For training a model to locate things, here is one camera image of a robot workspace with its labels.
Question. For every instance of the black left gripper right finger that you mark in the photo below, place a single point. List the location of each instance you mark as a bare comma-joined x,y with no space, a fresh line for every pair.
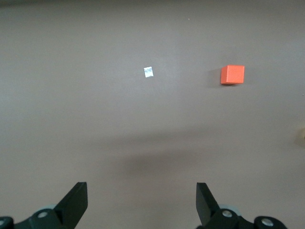
207,210

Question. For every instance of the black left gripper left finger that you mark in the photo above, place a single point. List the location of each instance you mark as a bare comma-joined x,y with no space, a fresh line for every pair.
69,210

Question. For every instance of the yellow wooden block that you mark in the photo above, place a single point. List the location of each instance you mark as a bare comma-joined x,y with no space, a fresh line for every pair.
303,134

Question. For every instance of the small clear tape piece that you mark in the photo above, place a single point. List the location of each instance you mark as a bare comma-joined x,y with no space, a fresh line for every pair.
148,72

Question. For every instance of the orange wooden block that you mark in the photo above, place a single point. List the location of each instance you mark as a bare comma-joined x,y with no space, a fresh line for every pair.
233,75

